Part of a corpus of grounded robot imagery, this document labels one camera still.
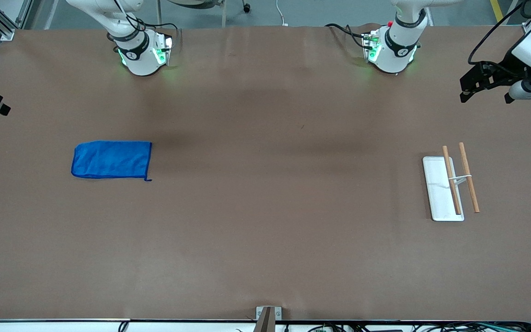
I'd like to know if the black right arm base cable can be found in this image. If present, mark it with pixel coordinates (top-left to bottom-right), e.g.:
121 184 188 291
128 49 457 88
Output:
112 0 179 43

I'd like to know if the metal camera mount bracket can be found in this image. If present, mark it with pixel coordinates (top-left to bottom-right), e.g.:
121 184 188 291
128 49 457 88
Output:
255 306 283 332

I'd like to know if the white floor cable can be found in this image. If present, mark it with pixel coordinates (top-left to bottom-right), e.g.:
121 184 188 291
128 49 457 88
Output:
275 0 290 27

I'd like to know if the office chair base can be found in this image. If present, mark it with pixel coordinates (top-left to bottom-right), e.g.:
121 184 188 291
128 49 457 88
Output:
157 0 252 28

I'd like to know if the black arm base cable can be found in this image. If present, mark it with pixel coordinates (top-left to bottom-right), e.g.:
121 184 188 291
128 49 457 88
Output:
324 23 368 49
112 0 179 43

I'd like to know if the white towel rack base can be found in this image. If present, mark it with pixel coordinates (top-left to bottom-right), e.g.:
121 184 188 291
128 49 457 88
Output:
422 156 465 222

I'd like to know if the black left arm base cable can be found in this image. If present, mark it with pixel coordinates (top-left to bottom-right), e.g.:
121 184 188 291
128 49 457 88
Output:
324 23 368 49

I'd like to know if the blue microfibre towel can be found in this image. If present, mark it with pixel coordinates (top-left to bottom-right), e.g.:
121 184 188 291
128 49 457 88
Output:
71 141 153 182

